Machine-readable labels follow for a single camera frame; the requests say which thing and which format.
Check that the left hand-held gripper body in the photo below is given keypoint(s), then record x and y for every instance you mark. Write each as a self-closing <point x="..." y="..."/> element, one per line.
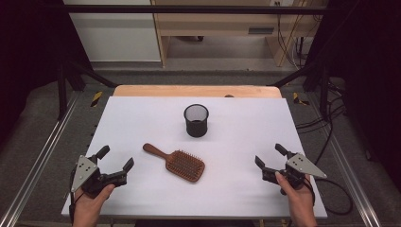
<point x="84" y="171"/>

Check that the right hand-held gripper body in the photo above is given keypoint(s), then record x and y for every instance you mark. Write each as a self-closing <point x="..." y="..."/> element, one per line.
<point x="301" y="167"/>

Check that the wooden paddle hairbrush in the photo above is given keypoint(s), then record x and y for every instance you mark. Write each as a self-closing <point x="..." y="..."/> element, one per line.
<point x="184" y="165"/>

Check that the black mesh cup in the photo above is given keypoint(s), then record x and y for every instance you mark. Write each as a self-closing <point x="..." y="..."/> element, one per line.
<point x="196" y="126"/>

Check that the person's left hand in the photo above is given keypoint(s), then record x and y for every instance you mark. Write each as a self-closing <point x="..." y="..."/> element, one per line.
<point x="90" y="206"/>

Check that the person's right hand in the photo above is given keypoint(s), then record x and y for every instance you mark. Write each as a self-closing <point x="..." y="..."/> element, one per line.
<point x="299" y="205"/>

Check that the yellow black tape strip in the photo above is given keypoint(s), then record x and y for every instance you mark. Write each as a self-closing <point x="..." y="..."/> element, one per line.
<point x="96" y="99"/>
<point x="297" y="99"/>

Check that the black curtain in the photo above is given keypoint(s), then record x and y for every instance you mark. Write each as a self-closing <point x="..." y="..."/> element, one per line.
<point x="369" y="78"/>
<point x="28" y="63"/>

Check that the white cabinet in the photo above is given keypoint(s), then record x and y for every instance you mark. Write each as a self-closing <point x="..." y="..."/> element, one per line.
<point x="119" y="34"/>

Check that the light wooden desk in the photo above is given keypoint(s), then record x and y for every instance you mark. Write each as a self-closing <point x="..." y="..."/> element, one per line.
<point x="217" y="26"/>

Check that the aluminium floor rail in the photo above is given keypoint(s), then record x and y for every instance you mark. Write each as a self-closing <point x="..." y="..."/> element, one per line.
<point x="41" y="151"/>
<point x="350" y="173"/>

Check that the black metal frame stand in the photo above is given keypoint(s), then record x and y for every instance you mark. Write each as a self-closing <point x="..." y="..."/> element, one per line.
<point x="62" y="91"/>
<point x="324" y="91"/>

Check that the black horizontal frame bar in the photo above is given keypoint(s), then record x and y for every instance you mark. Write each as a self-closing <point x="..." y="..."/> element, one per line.
<point x="189" y="9"/>

